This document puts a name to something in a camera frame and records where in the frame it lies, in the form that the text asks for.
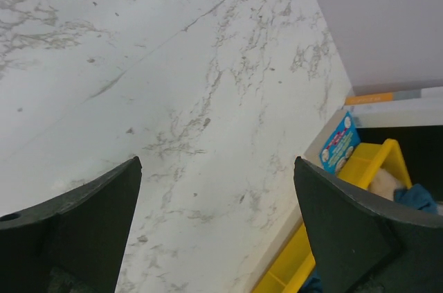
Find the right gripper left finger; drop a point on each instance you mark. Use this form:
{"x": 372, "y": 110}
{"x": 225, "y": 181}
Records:
{"x": 74, "y": 242}

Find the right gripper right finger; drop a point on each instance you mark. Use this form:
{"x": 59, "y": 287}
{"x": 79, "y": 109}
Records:
{"x": 362, "y": 242}

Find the beige t shirt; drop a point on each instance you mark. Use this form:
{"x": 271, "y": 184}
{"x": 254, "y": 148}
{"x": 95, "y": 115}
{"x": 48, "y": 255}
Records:
{"x": 385, "y": 185}

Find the blue t shirt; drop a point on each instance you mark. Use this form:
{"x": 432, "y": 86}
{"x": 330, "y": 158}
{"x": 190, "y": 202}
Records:
{"x": 416, "y": 197}

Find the yellow plastic bin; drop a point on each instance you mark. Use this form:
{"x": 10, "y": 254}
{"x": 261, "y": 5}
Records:
{"x": 295, "y": 262}

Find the blue small book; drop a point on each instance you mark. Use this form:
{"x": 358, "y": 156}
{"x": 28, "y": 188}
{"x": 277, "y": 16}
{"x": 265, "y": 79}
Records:
{"x": 340, "y": 143}

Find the black orange folder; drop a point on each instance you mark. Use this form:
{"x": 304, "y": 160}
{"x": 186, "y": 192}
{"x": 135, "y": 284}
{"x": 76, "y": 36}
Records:
{"x": 414, "y": 119}

